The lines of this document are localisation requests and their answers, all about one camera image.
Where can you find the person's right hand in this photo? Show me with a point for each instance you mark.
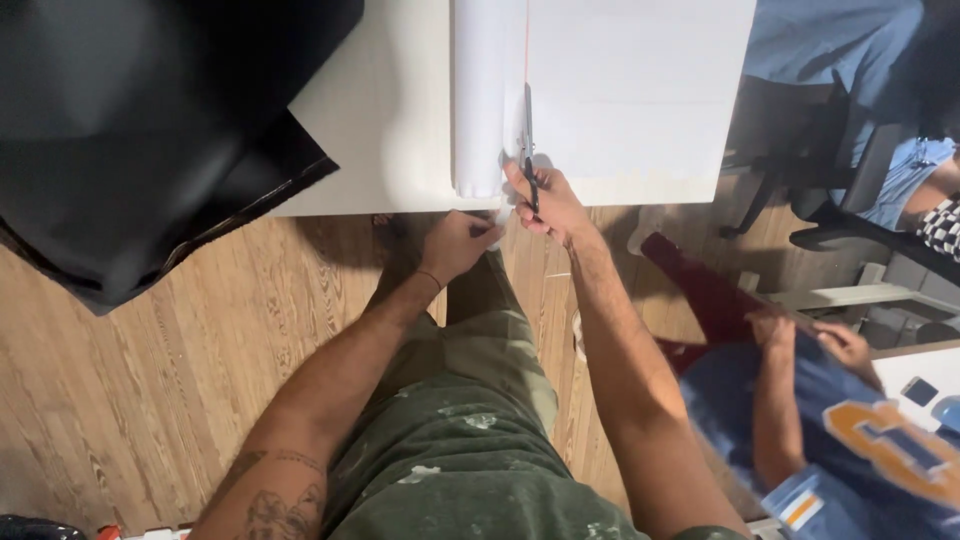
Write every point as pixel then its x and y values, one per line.
pixel 559 210

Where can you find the curled white paper strip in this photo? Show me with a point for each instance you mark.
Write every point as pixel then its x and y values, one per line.
pixel 480 97

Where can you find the small orange object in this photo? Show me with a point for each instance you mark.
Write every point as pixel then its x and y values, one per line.
pixel 109 532

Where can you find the dark smartphone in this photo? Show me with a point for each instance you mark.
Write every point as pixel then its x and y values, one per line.
pixel 919 391

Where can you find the black fabric sheet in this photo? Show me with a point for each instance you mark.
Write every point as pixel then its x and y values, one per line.
pixel 142 127

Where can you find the white shoe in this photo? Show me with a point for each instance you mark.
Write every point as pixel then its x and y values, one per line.
pixel 578 336

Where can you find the person's left hand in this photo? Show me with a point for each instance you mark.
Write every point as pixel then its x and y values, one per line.
pixel 454 247

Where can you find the white furniture frame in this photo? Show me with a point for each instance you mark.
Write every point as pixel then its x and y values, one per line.
pixel 862 296

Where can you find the light blue round object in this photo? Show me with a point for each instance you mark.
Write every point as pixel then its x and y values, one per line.
pixel 949 416

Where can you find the person's green paint-stained trousers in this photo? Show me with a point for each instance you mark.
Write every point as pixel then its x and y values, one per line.
pixel 457 442

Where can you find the dark red cloth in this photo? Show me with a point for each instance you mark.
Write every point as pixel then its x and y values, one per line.
pixel 709 296

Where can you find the person's foot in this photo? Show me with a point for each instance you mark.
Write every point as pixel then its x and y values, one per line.
pixel 390 229

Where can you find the thin dark wrist band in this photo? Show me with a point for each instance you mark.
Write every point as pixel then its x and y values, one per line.
pixel 430 278

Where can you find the black office chair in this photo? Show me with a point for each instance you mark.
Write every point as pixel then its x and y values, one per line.
pixel 817 172

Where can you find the person's left fingers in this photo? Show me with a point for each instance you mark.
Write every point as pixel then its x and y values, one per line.
pixel 484 226

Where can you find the large white paper sheet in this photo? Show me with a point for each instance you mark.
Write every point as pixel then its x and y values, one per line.
pixel 637 90

